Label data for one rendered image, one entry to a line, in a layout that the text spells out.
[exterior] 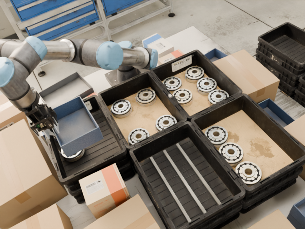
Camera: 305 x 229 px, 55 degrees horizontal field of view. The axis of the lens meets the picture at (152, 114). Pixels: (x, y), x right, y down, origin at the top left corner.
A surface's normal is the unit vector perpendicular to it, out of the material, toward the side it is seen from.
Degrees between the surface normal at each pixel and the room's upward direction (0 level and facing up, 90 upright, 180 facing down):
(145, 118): 0
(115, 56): 83
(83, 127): 1
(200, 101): 0
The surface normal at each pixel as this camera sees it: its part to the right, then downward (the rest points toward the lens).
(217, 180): -0.14, -0.64
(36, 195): 0.56, 0.58
